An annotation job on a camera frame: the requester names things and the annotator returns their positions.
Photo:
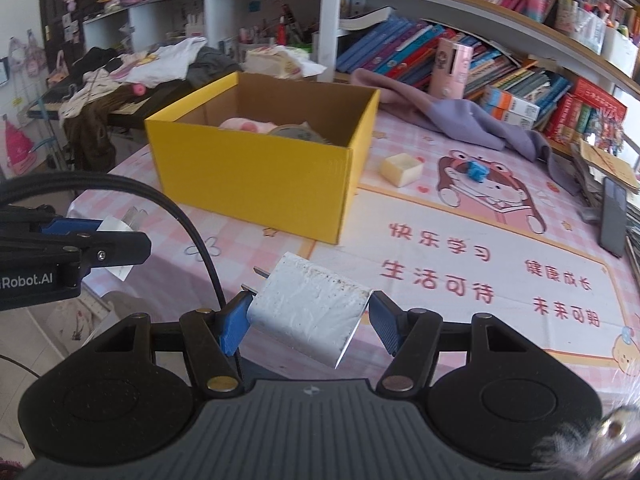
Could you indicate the pink backpack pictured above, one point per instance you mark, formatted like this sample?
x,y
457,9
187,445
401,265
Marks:
x,y
17,150

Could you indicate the floral hanging bag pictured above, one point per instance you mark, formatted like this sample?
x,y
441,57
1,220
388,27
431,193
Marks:
x,y
16,52
34,57

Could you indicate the white pen organizer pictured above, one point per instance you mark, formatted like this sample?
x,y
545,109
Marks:
x,y
620,45

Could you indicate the dark tote bag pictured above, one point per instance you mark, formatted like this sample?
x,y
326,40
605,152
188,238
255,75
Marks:
x,y
4,72

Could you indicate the white charger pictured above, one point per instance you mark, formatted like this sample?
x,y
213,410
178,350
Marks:
x,y
310,310

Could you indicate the white bookshelf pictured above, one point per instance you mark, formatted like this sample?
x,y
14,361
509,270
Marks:
x,y
330,20

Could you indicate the yellow tape roll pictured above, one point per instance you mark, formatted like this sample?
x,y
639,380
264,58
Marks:
x,y
300,134

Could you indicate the small clear plastic packet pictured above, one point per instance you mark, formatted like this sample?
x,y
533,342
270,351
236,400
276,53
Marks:
x,y
115,223

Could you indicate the grey fluffy cuff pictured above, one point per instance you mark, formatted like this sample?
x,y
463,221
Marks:
x,y
575,445

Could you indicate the pink plush toy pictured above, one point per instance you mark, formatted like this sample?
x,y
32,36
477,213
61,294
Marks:
x,y
245,124

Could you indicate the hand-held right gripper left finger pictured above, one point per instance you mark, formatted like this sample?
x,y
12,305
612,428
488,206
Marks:
x,y
232,327

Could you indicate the small pink handbag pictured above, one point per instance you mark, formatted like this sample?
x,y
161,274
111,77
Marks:
x,y
58,70

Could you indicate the dark smartphone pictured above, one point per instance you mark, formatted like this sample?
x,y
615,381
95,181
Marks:
x,y
612,220

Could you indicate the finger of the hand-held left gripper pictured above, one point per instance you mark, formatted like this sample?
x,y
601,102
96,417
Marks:
x,y
120,250
70,226

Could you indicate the purple cloth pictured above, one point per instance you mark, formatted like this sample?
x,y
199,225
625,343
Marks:
x,y
475,120

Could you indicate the pink carton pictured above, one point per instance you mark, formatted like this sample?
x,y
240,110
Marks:
x,y
450,70

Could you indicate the black garment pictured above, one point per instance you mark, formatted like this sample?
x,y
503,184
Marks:
x,y
92,60

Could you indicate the white orange carton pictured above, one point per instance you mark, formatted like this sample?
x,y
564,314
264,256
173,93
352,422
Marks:
x,y
515,102

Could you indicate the grey garment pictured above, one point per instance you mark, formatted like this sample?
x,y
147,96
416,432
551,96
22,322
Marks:
x,y
217,65

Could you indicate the small pink ball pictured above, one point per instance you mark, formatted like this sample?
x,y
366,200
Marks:
x,y
138,90

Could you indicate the yellow cardboard box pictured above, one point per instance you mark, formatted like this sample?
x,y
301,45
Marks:
x,y
250,175

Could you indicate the pink printed desk mat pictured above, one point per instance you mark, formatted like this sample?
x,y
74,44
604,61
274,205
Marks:
x,y
450,240

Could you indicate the small blue toy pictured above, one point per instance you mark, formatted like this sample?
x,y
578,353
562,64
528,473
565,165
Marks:
x,y
477,171

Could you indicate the red bottle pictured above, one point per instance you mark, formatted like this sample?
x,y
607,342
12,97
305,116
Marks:
x,y
281,35

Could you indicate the cream tissue package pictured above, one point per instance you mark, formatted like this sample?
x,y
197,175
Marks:
x,y
280,62

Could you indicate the pen holder with pens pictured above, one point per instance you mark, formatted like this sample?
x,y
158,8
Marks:
x,y
295,35

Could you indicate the brown garment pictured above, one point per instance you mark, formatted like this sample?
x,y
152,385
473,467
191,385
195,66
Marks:
x,y
92,125

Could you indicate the small cream box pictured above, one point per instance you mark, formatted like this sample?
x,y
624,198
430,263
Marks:
x,y
400,172

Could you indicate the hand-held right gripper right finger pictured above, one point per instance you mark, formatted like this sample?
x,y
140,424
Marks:
x,y
385,325

